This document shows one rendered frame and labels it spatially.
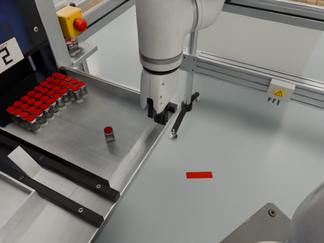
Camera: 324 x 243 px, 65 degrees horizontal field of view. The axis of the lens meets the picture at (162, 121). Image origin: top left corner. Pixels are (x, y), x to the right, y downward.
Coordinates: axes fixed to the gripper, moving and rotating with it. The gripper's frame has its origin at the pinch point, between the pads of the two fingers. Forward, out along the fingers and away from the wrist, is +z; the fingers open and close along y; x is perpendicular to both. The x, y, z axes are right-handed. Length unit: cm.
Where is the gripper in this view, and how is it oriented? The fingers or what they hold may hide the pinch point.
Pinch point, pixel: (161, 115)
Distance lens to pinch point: 61.5
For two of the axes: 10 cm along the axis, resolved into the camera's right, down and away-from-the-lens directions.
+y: -4.5, 6.5, -6.1
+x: 8.9, 3.3, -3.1
